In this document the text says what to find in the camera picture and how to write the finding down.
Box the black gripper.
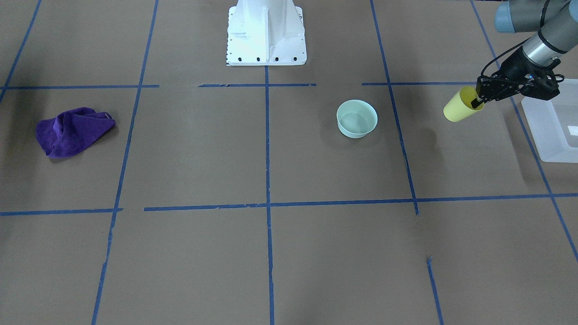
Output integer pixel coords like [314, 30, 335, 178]
[471, 47, 562, 109]

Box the yellow plastic cup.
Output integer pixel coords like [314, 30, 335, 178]
[443, 86, 485, 123]

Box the mint green bowl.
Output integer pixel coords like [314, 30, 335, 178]
[336, 99, 378, 139]

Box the purple cloth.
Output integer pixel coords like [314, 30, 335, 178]
[35, 107, 116, 159]

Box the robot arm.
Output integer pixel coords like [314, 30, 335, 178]
[468, 0, 578, 109]

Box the translucent plastic storage box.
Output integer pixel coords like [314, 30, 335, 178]
[522, 79, 578, 164]

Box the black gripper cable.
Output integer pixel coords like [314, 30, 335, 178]
[481, 38, 529, 77]

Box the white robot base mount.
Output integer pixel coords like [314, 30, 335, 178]
[226, 0, 308, 66]

